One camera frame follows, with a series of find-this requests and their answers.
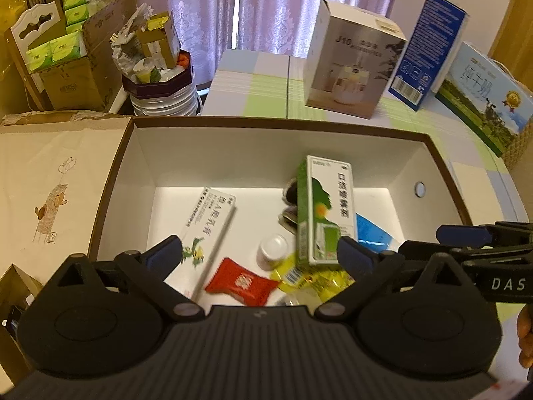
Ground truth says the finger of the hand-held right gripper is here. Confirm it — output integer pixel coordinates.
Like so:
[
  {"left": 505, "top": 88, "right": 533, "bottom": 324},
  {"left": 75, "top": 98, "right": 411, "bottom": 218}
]
[
  {"left": 397, "top": 239, "right": 472, "bottom": 265},
  {"left": 436, "top": 222, "right": 533, "bottom": 246}
]

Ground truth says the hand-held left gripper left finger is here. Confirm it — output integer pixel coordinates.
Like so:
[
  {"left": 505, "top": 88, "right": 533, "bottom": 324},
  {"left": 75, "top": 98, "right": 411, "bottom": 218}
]
[{"left": 39, "top": 235, "right": 207, "bottom": 323}]

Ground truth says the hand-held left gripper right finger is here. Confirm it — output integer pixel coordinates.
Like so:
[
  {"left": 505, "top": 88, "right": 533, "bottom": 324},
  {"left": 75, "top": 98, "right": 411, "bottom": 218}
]
[{"left": 313, "top": 236, "right": 474, "bottom": 322}]

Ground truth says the blue hand cream tube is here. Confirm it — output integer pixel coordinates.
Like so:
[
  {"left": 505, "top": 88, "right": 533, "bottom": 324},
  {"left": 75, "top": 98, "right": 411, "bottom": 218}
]
[{"left": 356, "top": 213, "right": 402, "bottom": 253}]

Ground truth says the yellow jelly packet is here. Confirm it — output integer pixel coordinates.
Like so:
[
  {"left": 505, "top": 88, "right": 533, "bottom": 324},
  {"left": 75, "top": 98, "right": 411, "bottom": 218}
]
[{"left": 270, "top": 254, "right": 354, "bottom": 301}]

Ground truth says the white ointment box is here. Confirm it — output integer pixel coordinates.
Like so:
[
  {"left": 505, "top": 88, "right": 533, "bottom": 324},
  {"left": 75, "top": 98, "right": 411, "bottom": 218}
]
[{"left": 160, "top": 187, "right": 238, "bottom": 301}]

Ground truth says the green medicine box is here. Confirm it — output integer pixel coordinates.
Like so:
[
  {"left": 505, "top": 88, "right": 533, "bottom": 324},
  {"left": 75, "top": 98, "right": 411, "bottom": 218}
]
[{"left": 296, "top": 155, "right": 359, "bottom": 267}]

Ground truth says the clear plastic packet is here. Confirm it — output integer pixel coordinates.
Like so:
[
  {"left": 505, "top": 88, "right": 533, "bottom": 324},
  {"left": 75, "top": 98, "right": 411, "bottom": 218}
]
[{"left": 275, "top": 289, "right": 321, "bottom": 307}]

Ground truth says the red candy packet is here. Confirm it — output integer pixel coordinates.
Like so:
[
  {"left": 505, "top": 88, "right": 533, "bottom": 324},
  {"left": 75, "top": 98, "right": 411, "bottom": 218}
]
[{"left": 204, "top": 257, "right": 280, "bottom": 307}]

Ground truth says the dark scrunchie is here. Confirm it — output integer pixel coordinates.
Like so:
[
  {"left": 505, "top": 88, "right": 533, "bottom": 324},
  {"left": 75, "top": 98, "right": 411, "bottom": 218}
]
[{"left": 279, "top": 177, "right": 300, "bottom": 234}]

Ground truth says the brown cardboard box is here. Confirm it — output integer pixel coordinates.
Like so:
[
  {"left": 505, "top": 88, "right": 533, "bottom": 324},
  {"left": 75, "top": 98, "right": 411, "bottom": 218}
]
[{"left": 87, "top": 116, "right": 474, "bottom": 313}]

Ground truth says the person's right hand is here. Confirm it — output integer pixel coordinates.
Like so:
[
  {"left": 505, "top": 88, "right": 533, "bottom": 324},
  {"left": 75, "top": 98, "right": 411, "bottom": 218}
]
[{"left": 516, "top": 305, "right": 533, "bottom": 369}]

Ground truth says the quilted beige chair cover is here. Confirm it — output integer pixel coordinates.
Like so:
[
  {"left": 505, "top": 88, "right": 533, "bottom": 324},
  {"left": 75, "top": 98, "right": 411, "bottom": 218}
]
[{"left": 502, "top": 121, "right": 533, "bottom": 176}]

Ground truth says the beige printed cover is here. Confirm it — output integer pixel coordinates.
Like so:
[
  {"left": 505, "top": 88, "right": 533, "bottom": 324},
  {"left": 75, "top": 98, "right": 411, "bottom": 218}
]
[{"left": 0, "top": 109, "right": 135, "bottom": 278}]

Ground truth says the light blue milk carton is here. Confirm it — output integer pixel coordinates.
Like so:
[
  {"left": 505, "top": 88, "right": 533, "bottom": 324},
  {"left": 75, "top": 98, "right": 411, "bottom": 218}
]
[{"left": 435, "top": 42, "right": 533, "bottom": 158}]

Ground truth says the white ribbed bucket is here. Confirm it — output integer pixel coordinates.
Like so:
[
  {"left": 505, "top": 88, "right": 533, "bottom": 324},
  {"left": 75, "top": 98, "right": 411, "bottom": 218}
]
[{"left": 129, "top": 77, "right": 201, "bottom": 117}]

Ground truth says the purple octagonal box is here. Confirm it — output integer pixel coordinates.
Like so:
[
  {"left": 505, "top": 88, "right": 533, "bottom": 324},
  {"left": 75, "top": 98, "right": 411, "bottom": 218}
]
[{"left": 122, "top": 50, "right": 196, "bottom": 100}]

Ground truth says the small yoghurt cup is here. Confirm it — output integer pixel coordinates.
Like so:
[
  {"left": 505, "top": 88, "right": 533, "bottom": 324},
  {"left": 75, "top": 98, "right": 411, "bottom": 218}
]
[{"left": 132, "top": 57, "right": 162, "bottom": 85}]

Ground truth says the dark blue milk carton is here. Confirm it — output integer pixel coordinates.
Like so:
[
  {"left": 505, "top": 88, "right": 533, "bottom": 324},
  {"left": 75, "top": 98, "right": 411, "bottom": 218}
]
[{"left": 388, "top": 0, "right": 469, "bottom": 112}]

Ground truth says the large cardboard carton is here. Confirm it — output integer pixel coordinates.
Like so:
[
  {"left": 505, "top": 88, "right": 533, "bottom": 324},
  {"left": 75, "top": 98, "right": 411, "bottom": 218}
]
[{"left": 37, "top": 0, "right": 126, "bottom": 111}]

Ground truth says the checkered tablecloth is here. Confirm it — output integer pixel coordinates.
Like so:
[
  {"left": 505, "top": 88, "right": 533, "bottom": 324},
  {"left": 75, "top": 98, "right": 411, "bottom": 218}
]
[{"left": 200, "top": 49, "right": 529, "bottom": 234}]

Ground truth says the white humidifier box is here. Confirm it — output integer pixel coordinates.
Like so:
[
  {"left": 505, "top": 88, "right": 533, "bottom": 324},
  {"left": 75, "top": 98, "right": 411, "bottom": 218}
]
[{"left": 303, "top": 0, "right": 409, "bottom": 119}]

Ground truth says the small olive box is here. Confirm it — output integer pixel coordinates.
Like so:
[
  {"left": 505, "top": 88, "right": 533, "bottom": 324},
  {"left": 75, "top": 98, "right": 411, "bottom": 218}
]
[{"left": 137, "top": 10, "right": 183, "bottom": 69}]

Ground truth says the wooden door panel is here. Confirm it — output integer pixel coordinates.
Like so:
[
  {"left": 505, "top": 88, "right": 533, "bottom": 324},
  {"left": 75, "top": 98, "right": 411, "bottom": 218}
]
[{"left": 487, "top": 0, "right": 533, "bottom": 80}]

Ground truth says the stack of green tissue packs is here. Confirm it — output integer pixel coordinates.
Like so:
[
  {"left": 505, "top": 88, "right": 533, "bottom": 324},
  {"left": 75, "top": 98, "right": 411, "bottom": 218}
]
[{"left": 25, "top": 0, "right": 105, "bottom": 71}]

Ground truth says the pink lace curtain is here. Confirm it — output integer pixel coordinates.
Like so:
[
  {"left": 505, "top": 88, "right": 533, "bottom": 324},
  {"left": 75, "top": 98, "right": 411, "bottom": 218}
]
[{"left": 106, "top": 0, "right": 404, "bottom": 82}]

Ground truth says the white wooden chair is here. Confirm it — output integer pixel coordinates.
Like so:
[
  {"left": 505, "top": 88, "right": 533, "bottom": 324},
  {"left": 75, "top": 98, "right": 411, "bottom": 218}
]
[{"left": 4, "top": 1, "right": 69, "bottom": 113}]

